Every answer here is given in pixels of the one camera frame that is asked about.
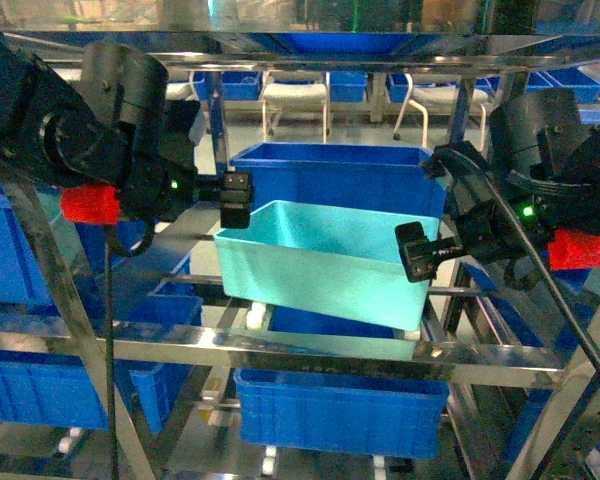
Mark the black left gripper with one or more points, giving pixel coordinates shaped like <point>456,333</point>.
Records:
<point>159,188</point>

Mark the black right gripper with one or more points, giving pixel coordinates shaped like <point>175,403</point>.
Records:
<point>482,231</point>

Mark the teal plastic bin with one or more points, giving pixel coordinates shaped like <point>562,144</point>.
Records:
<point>335,261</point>

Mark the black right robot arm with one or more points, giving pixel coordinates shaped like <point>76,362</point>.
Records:
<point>540,187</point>

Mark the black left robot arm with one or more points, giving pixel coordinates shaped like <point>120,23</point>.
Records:
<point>98,140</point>

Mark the blue bin lower shelf centre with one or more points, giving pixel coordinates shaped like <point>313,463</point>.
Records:
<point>338,413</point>

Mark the blue bin shelf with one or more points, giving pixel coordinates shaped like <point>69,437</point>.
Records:
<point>56,390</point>
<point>338,413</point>

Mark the blue bin lower shelf left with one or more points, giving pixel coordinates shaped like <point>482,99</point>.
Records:
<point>56,390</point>

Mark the blue bin behind teal bin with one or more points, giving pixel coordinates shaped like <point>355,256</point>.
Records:
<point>379,178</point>

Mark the grey office chair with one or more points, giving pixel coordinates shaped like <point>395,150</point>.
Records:
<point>295,89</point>

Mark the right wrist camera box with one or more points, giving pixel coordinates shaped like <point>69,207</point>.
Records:
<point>459,169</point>

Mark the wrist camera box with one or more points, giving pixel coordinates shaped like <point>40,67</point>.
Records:
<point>459,169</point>
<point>184,128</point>

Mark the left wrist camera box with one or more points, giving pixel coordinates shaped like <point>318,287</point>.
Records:
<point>184,128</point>

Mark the steel shelf rack frame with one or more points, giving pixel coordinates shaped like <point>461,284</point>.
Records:
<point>575,387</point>

